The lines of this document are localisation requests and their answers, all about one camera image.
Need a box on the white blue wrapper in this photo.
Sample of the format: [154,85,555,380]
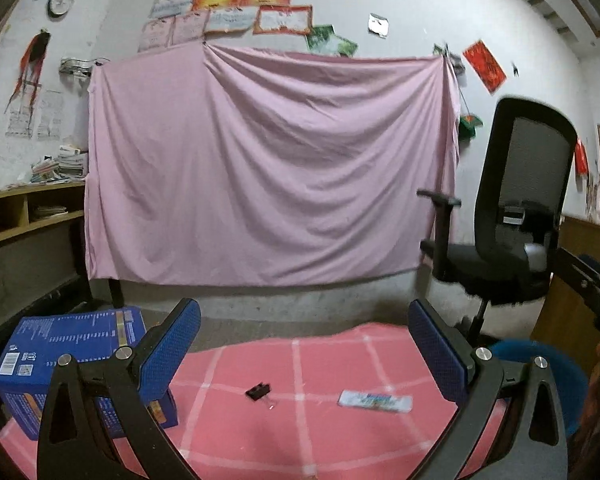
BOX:
[338,390,413,414]

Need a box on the blue plastic trash bucket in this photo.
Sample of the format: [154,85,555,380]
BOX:
[488,339,590,438]

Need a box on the wooden desk panel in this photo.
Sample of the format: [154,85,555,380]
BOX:
[531,216,600,376]

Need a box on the blue cardboard box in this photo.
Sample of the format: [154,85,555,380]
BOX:
[0,306,180,442]

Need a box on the black mesh office chair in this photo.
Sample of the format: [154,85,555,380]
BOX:
[417,96,578,337]

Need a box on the black binder clip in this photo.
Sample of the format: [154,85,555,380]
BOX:
[245,382,275,410]

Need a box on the pink checkered table cloth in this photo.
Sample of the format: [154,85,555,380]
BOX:
[0,322,508,480]

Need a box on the stack of papers on shelf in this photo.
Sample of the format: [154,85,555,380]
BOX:
[30,144,88,183]

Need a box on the pink hanging bedsheet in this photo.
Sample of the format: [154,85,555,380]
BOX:
[84,42,460,287]

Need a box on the red framed certificate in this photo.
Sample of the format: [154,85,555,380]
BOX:
[253,6,313,36]

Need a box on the red hanging wall charm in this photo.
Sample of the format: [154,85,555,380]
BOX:
[574,138,588,178]

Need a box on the wooden wall shelf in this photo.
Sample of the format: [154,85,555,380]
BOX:
[0,182,85,245]

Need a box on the red square wall poster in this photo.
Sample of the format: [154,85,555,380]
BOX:
[463,40,506,94]

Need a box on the red tassel wall ornament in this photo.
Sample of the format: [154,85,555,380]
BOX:
[7,29,52,107]

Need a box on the round wall clock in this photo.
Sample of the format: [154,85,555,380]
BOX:
[46,0,76,18]

